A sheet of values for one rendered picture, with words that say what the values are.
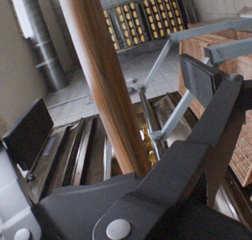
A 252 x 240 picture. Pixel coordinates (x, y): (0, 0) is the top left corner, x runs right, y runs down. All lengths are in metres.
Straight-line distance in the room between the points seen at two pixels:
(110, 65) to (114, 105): 0.03
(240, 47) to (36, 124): 0.56
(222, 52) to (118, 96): 0.47
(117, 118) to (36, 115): 0.07
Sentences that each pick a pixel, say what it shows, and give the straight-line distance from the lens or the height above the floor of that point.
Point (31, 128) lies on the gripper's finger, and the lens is 0.17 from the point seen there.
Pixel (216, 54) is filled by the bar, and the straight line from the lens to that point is 0.59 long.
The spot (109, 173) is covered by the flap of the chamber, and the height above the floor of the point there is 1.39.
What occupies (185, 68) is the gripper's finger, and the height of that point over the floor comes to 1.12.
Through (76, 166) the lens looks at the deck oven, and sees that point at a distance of 1.34.
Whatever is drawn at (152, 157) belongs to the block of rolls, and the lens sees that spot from 1.42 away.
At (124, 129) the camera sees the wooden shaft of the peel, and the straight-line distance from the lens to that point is 0.17.
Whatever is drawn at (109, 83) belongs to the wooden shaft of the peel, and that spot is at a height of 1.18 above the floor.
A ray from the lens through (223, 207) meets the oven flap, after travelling 0.87.
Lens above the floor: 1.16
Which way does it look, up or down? 5 degrees up
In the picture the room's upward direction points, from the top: 106 degrees counter-clockwise
